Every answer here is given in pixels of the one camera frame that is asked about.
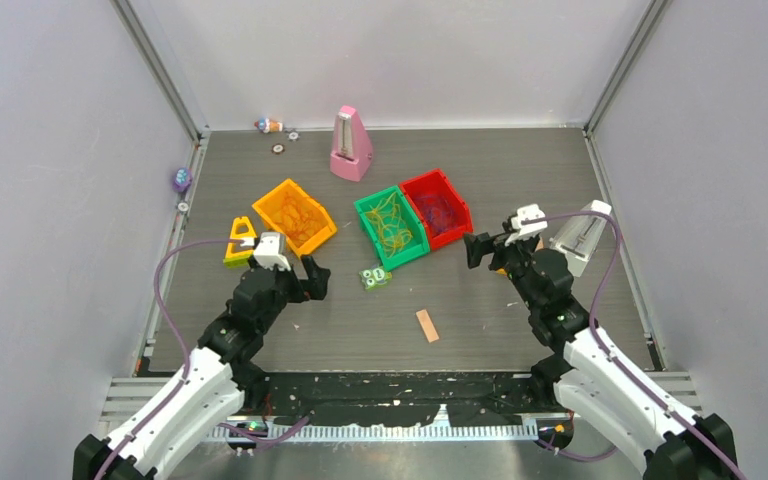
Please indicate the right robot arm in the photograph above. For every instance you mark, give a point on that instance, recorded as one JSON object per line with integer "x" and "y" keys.
{"x": 589, "y": 375}

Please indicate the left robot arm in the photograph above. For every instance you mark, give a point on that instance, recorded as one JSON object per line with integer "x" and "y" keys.
{"x": 211, "y": 385}

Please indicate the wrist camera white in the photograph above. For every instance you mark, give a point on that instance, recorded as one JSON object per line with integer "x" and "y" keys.
{"x": 269, "y": 251}
{"x": 528, "y": 221}

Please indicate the orange plastic bin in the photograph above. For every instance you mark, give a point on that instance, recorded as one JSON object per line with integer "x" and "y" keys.
{"x": 290, "y": 210}

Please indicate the purple paw toy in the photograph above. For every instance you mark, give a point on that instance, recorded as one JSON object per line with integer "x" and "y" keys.
{"x": 182, "y": 180}

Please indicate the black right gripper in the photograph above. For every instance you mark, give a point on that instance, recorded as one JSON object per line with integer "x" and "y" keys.
{"x": 480, "y": 245}

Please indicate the green plastic bin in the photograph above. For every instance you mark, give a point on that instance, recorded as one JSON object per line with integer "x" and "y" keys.
{"x": 397, "y": 235}

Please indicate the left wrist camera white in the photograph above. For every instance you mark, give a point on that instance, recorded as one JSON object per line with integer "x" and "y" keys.
{"x": 269, "y": 251}

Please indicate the red plastic bin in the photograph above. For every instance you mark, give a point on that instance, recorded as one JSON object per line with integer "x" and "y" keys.
{"x": 444, "y": 214}

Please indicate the small clown figurine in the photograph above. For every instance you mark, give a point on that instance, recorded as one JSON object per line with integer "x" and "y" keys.
{"x": 268, "y": 126}

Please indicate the yellow green triangle block left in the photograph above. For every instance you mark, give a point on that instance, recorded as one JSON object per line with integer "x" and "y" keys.
{"x": 242, "y": 243}

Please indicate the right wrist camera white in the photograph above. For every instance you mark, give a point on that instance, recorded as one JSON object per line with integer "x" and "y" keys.
{"x": 528, "y": 221}

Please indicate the pink metronome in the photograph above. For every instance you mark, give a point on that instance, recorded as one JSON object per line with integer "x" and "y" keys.
{"x": 351, "y": 153}

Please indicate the green owl puzzle piece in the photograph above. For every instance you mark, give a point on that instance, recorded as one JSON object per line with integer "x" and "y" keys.
{"x": 374, "y": 277}

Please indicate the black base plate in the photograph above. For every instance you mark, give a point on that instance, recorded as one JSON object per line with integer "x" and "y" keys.
{"x": 400, "y": 399}

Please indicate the white metronome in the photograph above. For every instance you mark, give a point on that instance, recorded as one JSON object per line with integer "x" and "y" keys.
{"x": 578, "y": 238}

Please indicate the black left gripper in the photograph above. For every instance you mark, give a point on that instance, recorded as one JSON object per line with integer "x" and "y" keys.
{"x": 312, "y": 287}

